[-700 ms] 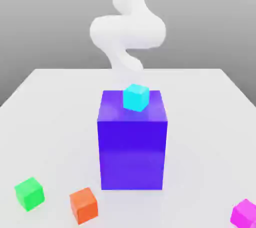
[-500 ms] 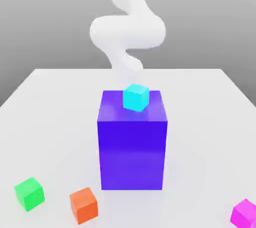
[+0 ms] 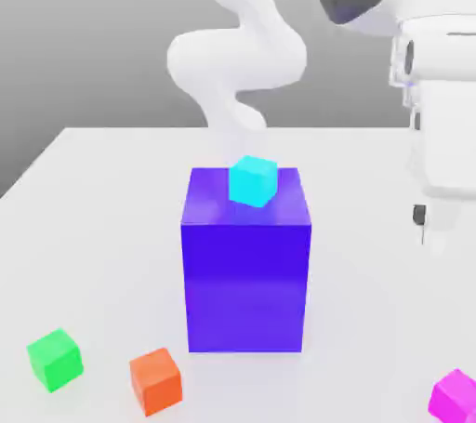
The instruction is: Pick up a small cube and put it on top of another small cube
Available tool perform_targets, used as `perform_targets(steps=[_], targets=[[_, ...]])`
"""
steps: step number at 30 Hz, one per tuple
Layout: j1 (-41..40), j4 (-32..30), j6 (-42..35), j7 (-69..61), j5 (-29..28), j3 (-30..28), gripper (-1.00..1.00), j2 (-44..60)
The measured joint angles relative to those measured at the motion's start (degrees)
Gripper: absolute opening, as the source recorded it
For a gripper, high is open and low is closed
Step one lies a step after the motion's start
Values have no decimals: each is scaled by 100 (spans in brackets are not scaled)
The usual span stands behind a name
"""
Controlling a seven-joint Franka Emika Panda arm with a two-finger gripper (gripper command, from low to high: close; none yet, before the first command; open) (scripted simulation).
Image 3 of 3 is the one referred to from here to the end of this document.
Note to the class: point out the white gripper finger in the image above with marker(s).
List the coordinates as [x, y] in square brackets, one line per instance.
[442, 218]

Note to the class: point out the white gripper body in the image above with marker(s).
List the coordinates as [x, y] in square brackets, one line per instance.
[448, 140]

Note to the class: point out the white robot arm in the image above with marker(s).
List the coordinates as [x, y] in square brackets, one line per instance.
[238, 58]

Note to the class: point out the small magenta cube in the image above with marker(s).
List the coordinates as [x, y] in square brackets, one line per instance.
[455, 399]

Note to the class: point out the small cyan cube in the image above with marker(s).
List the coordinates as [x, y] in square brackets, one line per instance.
[253, 181]

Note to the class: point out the small orange cube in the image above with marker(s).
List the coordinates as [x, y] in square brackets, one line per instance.
[156, 382]

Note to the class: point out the small green cube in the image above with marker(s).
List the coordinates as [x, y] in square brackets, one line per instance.
[55, 359]

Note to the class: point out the large blue box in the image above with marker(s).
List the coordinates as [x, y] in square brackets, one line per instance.
[245, 281]

